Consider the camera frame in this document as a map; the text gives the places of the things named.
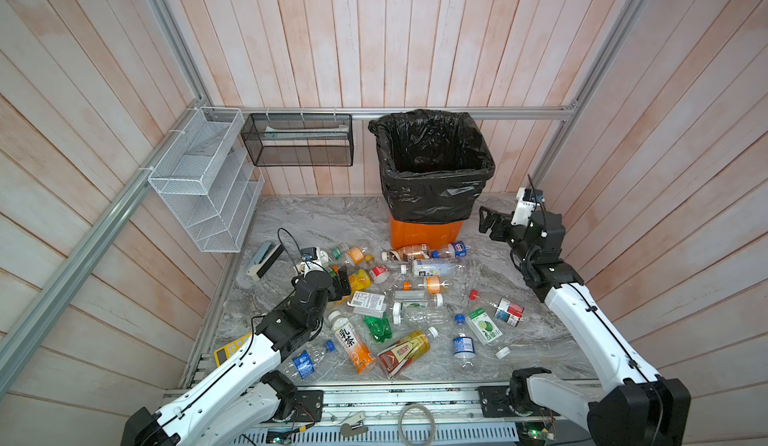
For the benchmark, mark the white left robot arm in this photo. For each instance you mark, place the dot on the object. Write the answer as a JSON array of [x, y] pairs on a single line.
[[248, 388]]

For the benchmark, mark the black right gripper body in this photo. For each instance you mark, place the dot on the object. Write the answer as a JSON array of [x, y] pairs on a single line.
[[516, 245]]

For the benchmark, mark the red label yellow tea bottle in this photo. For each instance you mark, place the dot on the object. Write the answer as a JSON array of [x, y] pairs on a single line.
[[396, 357]]

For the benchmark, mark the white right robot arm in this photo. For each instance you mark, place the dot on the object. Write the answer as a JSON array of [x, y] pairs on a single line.
[[635, 404]]

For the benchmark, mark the orange trash bin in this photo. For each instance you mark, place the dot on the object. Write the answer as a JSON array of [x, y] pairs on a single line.
[[433, 235]]

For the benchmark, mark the orange cap clear bottle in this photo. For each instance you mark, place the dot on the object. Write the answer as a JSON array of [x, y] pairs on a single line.
[[349, 254]]

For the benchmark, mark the yellow orange juice bottle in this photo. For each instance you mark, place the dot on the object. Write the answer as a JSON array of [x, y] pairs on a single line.
[[359, 280]]

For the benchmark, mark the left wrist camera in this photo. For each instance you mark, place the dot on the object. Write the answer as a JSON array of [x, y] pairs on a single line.
[[312, 259]]

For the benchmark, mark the red white small bottle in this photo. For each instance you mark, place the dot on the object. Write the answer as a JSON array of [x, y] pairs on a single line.
[[378, 273]]

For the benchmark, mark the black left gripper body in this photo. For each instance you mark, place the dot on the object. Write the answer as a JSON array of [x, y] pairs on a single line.
[[315, 320]]

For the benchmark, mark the black wire mesh basket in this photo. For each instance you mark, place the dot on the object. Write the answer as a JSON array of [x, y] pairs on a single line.
[[299, 139]]

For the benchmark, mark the orange label clear bottle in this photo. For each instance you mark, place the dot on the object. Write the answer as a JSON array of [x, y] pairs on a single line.
[[430, 284]]

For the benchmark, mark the clear long label bottle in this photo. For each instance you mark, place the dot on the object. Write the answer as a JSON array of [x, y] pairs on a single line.
[[433, 267]]

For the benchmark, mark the black trash bag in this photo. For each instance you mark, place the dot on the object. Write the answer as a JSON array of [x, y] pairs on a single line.
[[433, 164]]

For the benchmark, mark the blue cap water bottle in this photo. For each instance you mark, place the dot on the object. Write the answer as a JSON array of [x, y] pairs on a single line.
[[463, 344]]

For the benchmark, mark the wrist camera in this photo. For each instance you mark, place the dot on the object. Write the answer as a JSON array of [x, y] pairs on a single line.
[[312, 259], [527, 201]]

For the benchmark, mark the white orange tea bottle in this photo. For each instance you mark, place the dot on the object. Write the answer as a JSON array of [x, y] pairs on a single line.
[[351, 341]]

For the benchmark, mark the small brown tea bottle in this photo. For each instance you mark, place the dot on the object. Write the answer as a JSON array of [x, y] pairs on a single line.
[[407, 253]]

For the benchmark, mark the crushed green bottle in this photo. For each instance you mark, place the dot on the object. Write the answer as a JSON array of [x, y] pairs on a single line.
[[379, 328]]

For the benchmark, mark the white cap clear bottle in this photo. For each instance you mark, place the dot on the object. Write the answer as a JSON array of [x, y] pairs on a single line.
[[428, 310]]

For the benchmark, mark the blue label clear bottle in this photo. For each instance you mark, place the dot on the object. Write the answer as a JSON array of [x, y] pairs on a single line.
[[305, 363]]

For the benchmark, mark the white stapler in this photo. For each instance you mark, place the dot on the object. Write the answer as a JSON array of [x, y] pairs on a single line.
[[263, 259]]

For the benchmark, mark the green lime label bottle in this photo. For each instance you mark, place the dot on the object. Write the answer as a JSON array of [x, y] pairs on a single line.
[[483, 326]]

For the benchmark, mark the red label clear bottle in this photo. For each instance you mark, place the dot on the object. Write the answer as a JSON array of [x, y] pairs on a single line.
[[499, 308]]

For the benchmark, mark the white label flat bottle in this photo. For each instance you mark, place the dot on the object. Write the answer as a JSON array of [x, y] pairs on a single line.
[[368, 304]]

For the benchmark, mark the yellow calculator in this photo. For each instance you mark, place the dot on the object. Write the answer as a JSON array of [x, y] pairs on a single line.
[[223, 353]]

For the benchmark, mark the white wire mesh shelf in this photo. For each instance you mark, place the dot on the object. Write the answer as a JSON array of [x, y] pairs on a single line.
[[207, 180]]

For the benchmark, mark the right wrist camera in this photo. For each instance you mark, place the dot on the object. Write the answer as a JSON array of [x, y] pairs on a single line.
[[527, 201]]

